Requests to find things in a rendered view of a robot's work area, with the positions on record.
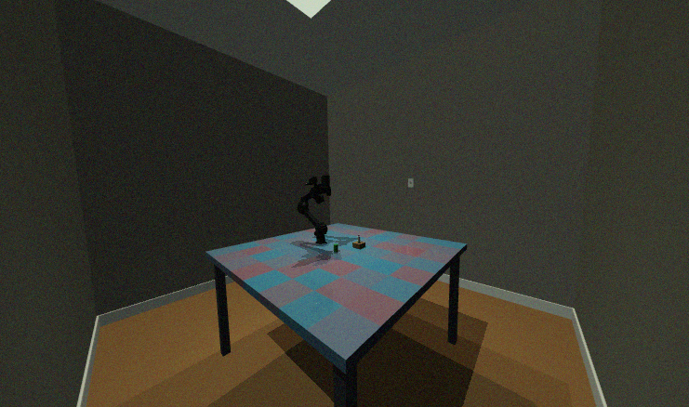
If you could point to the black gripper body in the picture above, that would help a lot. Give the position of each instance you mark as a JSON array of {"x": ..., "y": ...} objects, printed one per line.
[{"x": 319, "y": 189}]

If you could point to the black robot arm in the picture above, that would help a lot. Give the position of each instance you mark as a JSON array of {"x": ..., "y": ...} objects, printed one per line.
[{"x": 320, "y": 227}]

